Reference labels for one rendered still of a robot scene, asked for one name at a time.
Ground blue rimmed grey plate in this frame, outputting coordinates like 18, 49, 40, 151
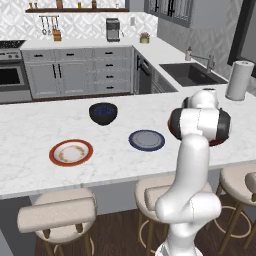
128, 128, 166, 153

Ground dark blue bowl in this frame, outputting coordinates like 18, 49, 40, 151
88, 102, 119, 127

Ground orange rimmed white plate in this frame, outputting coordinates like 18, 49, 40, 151
48, 138, 95, 168

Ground grey cupboards under sink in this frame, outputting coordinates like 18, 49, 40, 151
150, 68, 179, 95

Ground black dishwasher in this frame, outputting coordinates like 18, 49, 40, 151
134, 53, 155, 96

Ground beige bar stool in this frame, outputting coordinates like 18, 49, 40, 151
134, 174, 215, 256
16, 187, 98, 256
212, 162, 256, 256

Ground grey base cupboard run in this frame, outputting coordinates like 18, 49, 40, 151
20, 46, 135, 102

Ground dark sink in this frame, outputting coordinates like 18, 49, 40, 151
158, 62, 229, 88

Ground small potted plant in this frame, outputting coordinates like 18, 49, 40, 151
138, 31, 151, 45

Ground soap dispenser bottle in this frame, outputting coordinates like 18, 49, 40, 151
184, 46, 194, 62

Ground silver tap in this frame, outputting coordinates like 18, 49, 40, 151
191, 54, 216, 75

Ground wooden knife block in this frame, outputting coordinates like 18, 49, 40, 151
51, 28, 63, 43

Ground white paper towel roll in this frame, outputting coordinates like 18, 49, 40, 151
224, 60, 255, 102

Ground steel oven with hob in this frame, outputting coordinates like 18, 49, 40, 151
0, 39, 33, 105

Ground dark framed window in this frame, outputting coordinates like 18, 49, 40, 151
227, 0, 256, 70

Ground grey wall cupboards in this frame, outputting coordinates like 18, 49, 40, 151
143, 0, 195, 28

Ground dark wooden wall shelf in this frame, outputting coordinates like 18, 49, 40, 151
24, 7, 131, 14

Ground rail with hanging tools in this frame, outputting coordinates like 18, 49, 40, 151
38, 14, 61, 37

